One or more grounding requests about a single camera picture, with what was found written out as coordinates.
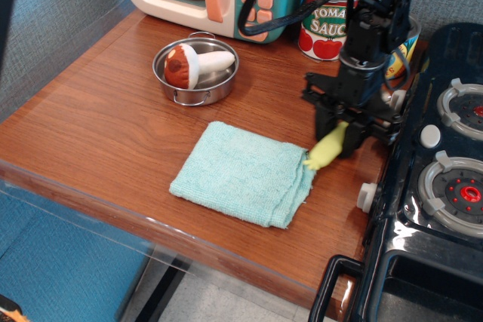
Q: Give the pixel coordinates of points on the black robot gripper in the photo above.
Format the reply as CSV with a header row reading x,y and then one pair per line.
x,y
354,96

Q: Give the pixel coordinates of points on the spoon with yellow-green handle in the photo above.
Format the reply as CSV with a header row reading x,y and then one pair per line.
x,y
327,149

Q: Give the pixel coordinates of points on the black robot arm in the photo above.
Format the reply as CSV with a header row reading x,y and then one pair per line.
x,y
374,30

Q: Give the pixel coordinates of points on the orange plush toy corner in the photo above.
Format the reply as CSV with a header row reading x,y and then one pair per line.
x,y
11,311

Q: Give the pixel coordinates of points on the pineapple slices can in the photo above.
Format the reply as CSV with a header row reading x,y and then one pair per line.
x,y
396,67

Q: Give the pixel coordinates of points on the tomato sauce can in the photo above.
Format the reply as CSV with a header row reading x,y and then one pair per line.
x,y
323,31

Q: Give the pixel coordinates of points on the light blue folded towel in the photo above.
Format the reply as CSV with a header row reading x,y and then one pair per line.
x,y
245,175

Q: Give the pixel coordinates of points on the small steel pot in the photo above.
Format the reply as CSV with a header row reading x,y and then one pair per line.
x,y
211,87

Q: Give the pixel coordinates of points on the black toy stove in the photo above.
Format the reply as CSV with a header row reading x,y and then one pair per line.
x,y
423,243

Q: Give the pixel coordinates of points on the plush brown mushroom toy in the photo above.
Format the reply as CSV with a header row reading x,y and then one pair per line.
x,y
183,65

